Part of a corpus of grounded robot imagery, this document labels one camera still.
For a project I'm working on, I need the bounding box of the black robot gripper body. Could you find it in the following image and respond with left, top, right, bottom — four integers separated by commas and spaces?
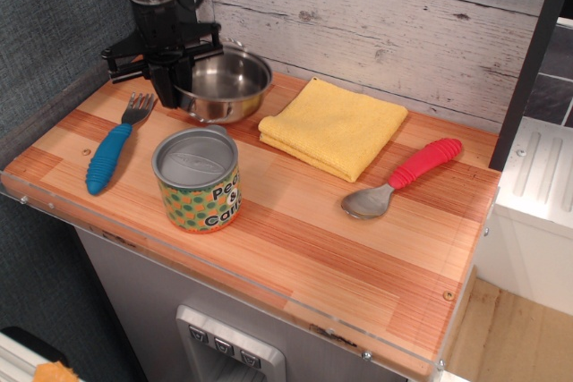
101, 0, 223, 82

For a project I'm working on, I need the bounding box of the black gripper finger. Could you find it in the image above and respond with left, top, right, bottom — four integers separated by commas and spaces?
174, 57, 193, 89
150, 64, 178, 109

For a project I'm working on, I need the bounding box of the stainless steel pot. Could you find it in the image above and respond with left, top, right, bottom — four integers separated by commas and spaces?
174, 39, 272, 123

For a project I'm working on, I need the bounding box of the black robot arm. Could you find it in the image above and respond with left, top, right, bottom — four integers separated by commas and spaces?
101, 0, 223, 108

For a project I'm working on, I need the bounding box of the folded yellow towel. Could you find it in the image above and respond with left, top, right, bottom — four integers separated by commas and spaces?
258, 77, 408, 183

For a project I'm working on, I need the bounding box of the peas and carrots toy can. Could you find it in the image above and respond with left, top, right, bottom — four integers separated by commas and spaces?
151, 125, 242, 233

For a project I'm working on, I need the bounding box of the grey toy fridge cabinet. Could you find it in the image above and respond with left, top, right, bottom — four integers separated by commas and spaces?
77, 229, 403, 381

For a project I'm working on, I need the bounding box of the silver ice dispenser panel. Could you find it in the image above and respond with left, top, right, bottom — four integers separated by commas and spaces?
175, 305, 287, 381

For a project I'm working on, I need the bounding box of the orange object bottom left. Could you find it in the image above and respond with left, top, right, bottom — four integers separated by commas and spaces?
32, 361, 80, 382

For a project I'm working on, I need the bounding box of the white toy sink unit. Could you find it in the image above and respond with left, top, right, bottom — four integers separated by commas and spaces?
473, 17, 573, 316

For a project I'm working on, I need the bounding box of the blue handled fork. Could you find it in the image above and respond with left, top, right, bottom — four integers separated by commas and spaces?
85, 93, 155, 195

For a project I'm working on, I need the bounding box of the red handled spoon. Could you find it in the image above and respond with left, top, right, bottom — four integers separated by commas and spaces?
341, 138, 463, 219

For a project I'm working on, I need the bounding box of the dark right vertical post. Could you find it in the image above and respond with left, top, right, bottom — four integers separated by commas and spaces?
489, 0, 565, 172

